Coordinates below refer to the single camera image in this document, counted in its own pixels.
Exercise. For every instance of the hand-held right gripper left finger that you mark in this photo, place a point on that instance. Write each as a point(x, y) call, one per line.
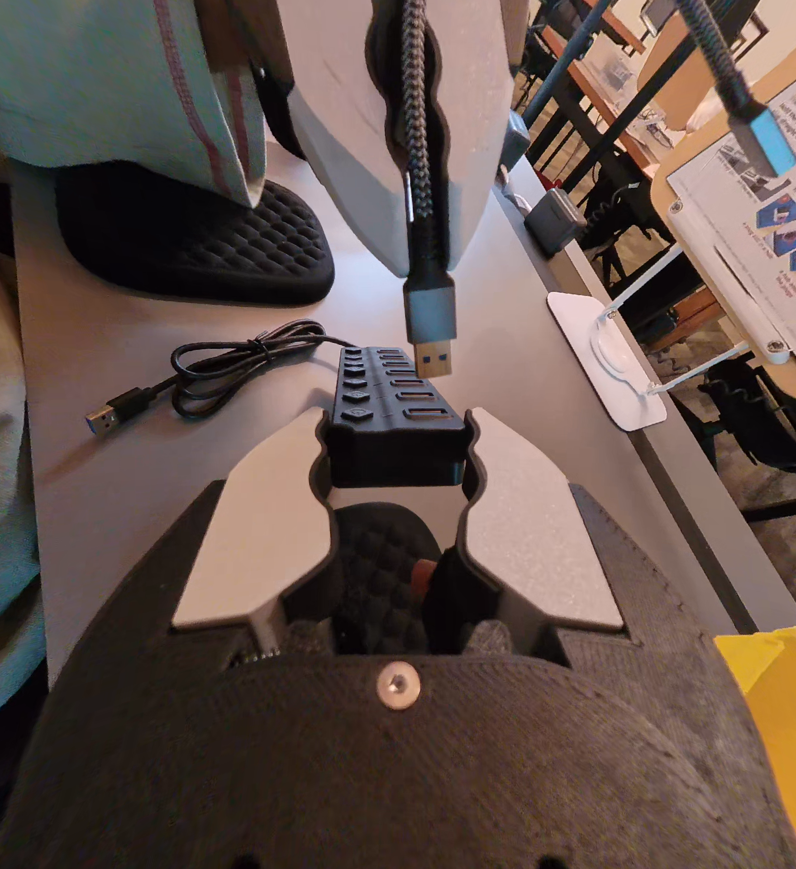
point(255, 536)

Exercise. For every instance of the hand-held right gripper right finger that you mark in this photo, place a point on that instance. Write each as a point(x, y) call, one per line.
point(537, 543)

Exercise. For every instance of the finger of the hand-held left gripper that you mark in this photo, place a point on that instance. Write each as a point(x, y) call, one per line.
point(476, 122)
point(343, 136)

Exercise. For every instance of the black usb hub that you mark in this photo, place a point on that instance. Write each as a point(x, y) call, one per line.
point(398, 407)

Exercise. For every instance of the wooden background table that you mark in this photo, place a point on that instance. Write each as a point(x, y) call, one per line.
point(594, 81)

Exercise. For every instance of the dark grey power adapter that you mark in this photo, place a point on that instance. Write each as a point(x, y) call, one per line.
point(554, 221)

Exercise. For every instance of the black honeycomb wrist pad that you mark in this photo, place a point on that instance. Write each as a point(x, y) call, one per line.
point(235, 251)
point(377, 577)

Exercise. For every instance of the wooden clipboard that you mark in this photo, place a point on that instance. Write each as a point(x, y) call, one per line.
point(673, 81)

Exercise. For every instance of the white metal stand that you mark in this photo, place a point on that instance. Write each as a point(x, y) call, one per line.
point(574, 319)

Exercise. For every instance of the printed instruction sheet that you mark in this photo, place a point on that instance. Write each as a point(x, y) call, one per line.
point(744, 231)

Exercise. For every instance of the yellow plastic bin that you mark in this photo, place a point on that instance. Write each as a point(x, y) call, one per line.
point(791, 733)

